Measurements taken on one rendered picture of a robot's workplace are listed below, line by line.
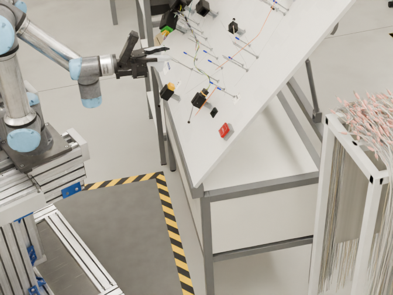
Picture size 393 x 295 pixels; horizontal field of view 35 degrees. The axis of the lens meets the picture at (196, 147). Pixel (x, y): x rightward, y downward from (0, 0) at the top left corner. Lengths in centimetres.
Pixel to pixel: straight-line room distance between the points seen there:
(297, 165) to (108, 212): 143
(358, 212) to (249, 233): 66
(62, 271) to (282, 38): 165
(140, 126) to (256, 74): 202
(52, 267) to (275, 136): 134
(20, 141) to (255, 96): 96
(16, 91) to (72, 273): 136
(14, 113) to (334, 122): 112
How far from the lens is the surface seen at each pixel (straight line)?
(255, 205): 290
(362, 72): 520
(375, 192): 198
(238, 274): 352
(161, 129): 404
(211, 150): 272
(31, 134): 234
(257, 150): 303
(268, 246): 312
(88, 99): 229
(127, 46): 221
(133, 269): 359
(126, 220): 386
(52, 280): 336
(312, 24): 256
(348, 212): 254
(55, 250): 349
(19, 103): 230
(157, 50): 229
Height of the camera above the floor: 269
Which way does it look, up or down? 38 degrees down
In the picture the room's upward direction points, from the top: 4 degrees counter-clockwise
